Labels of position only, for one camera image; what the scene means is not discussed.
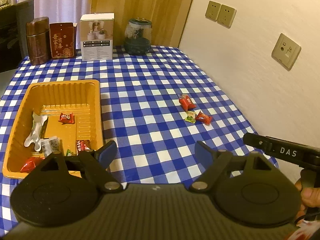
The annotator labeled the white printed snack packet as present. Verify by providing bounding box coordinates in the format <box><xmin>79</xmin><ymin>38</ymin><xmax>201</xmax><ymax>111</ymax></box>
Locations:
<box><xmin>41</xmin><ymin>136</ymin><xmax>61</xmax><ymax>158</ymax></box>

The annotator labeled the dark red candy packet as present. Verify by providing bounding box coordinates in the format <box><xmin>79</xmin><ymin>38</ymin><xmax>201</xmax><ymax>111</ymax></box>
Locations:
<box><xmin>59</xmin><ymin>113</ymin><xmax>75</xmax><ymax>124</ymax></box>

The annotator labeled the yellow green candy packet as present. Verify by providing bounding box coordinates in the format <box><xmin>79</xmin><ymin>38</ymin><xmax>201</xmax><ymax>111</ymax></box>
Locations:
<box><xmin>184</xmin><ymin>110</ymin><xmax>201</xmax><ymax>124</ymax></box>

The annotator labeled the large red snack packet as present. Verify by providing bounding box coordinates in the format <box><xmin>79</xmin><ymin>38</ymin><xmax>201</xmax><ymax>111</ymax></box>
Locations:
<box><xmin>179</xmin><ymin>94</ymin><xmax>196</xmax><ymax>112</ymax></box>

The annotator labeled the right hand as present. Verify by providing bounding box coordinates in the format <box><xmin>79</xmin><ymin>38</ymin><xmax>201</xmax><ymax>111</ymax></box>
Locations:
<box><xmin>295</xmin><ymin>179</ymin><xmax>320</xmax><ymax>219</ymax></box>

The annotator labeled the orange plastic tray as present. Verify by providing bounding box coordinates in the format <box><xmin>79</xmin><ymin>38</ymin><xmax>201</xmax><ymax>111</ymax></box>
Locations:
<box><xmin>2</xmin><ymin>80</ymin><xmax>104</xmax><ymax>179</ymax></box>

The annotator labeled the blue white checkered tablecloth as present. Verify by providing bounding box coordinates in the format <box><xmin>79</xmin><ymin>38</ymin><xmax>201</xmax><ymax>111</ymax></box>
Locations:
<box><xmin>0</xmin><ymin>45</ymin><xmax>279</xmax><ymax>235</ymax></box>

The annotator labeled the dark red gift box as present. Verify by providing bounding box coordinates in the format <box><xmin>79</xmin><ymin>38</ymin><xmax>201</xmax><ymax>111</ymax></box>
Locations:
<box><xmin>49</xmin><ymin>22</ymin><xmax>77</xmax><ymax>59</ymax></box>

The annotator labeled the green glass jar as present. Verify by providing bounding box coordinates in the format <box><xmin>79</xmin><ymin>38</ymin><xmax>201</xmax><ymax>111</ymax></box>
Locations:
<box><xmin>124</xmin><ymin>17</ymin><xmax>152</xmax><ymax>55</ymax></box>

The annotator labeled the brown metal canister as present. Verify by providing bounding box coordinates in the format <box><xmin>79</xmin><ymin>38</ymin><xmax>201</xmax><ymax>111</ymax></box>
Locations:
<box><xmin>26</xmin><ymin>16</ymin><xmax>51</xmax><ymax>65</ymax></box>

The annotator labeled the white product box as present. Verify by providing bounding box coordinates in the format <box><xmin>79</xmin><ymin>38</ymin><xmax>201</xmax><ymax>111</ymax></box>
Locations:
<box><xmin>80</xmin><ymin>13</ymin><xmax>114</xmax><ymax>61</ymax></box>

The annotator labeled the black appliance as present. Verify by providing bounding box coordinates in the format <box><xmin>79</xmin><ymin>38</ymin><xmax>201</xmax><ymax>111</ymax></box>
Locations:
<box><xmin>0</xmin><ymin>0</ymin><xmax>34</xmax><ymax>72</ymax></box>

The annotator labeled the beige data wall socket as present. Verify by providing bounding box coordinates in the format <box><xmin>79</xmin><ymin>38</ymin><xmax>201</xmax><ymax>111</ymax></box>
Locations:
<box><xmin>271</xmin><ymin>33</ymin><xmax>302</xmax><ymax>71</ymax></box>

